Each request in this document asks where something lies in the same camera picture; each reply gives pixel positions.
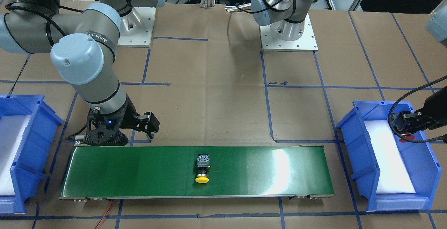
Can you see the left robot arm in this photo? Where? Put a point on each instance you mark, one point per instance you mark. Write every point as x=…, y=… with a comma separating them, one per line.
x=267, y=12

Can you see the yellow push button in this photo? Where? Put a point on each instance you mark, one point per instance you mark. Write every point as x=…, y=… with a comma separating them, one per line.
x=203, y=168

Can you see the blue bin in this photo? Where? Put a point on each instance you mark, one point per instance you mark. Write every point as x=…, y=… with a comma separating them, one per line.
x=419, y=159
x=27, y=170

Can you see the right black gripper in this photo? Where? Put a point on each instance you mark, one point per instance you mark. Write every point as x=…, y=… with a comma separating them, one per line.
x=127, y=115

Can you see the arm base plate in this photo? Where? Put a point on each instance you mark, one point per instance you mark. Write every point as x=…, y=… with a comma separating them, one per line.
x=286, y=36
x=136, y=27

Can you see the green conveyor belt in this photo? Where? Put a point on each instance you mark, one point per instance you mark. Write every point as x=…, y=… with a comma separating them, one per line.
x=196, y=172

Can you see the red push button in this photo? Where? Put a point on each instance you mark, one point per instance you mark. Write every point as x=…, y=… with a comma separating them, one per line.
x=408, y=137

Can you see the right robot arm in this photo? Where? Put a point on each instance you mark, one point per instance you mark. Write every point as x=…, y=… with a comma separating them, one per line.
x=83, y=48

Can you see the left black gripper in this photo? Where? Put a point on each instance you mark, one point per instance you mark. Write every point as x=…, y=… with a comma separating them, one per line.
x=436, y=107

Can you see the white foam pad bin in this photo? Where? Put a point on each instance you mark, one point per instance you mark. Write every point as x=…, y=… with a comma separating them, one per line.
x=394, y=177
x=11, y=132

